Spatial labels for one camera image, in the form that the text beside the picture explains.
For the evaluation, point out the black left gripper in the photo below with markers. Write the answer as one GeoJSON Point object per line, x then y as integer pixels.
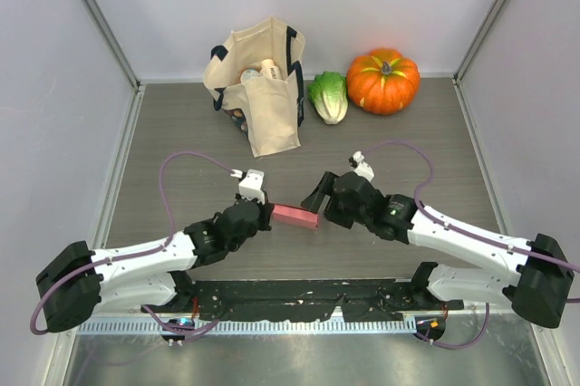
{"type": "Point", "coordinates": [265, 212]}

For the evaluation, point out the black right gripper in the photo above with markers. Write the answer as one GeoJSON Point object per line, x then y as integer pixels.
{"type": "Point", "coordinates": [314, 201]}

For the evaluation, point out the pink paper box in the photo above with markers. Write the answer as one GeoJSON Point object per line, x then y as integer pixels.
{"type": "Point", "coordinates": [295, 216]}

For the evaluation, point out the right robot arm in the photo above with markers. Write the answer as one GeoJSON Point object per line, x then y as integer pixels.
{"type": "Point", "coordinates": [532, 277]}

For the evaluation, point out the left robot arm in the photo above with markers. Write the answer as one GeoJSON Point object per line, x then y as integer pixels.
{"type": "Point", "coordinates": [80, 282]}

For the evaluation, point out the beige canvas tote bag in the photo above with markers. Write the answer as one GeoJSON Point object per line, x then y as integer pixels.
{"type": "Point", "coordinates": [268, 112]}

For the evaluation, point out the green lettuce toy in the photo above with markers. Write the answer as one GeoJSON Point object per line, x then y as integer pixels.
{"type": "Point", "coordinates": [328, 94]}

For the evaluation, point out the orange pumpkin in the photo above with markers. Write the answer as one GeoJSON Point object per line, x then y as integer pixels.
{"type": "Point", "coordinates": [382, 81]}

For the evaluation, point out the beige bottle in bag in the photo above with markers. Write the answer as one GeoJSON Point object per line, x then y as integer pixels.
{"type": "Point", "coordinates": [270, 70]}

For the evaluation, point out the white round container in bag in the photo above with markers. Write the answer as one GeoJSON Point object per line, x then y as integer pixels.
{"type": "Point", "coordinates": [249, 74]}

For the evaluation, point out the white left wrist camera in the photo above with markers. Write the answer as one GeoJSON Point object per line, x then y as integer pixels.
{"type": "Point", "coordinates": [250, 184]}

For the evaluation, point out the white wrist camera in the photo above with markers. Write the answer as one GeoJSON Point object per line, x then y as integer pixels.
{"type": "Point", "coordinates": [250, 184]}
{"type": "Point", "coordinates": [361, 167]}

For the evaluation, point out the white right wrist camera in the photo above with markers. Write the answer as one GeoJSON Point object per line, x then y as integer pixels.
{"type": "Point", "coordinates": [361, 167]}

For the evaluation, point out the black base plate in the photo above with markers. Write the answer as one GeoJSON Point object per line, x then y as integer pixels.
{"type": "Point", "coordinates": [301, 301]}

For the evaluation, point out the slotted cable duct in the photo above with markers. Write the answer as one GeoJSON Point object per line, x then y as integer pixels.
{"type": "Point", "coordinates": [136, 325]}

